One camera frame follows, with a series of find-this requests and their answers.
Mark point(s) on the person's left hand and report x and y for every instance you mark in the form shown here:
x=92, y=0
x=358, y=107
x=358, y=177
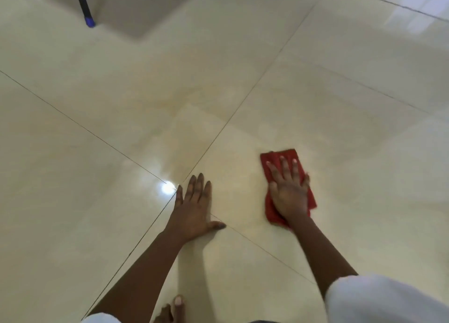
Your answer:
x=193, y=214

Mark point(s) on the person's right hand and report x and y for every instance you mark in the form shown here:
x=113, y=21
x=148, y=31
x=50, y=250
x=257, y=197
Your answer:
x=291, y=198

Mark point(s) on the red cloth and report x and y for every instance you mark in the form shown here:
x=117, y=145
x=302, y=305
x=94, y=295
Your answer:
x=269, y=210

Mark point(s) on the person's right forearm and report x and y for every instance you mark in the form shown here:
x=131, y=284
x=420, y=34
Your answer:
x=322, y=256

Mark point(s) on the person's left forearm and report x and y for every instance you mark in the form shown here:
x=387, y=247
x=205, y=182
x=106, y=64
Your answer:
x=140, y=280

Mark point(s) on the person's bare foot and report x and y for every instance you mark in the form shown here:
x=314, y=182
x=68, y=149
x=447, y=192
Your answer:
x=177, y=310

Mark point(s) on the white fluffy garment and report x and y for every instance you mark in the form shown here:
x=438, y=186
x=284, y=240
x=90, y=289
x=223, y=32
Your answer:
x=386, y=298

